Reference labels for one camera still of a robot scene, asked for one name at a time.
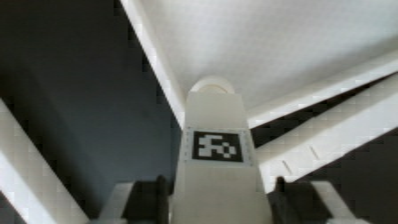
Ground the white desk tabletop panel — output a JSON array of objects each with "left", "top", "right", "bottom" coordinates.
[{"left": 118, "top": 0, "right": 398, "bottom": 127}]

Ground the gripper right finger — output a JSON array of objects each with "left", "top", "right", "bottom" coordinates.
[{"left": 267, "top": 177, "right": 370, "bottom": 224}]

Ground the white desk leg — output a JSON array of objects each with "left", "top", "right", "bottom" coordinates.
[{"left": 170, "top": 76, "right": 273, "bottom": 224}]

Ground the white U-shaped obstacle fence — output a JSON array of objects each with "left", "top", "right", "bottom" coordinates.
[{"left": 0, "top": 79, "right": 398, "bottom": 224}]

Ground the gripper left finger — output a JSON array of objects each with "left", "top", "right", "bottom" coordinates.
[{"left": 86, "top": 176, "right": 168, "bottom": 224}]

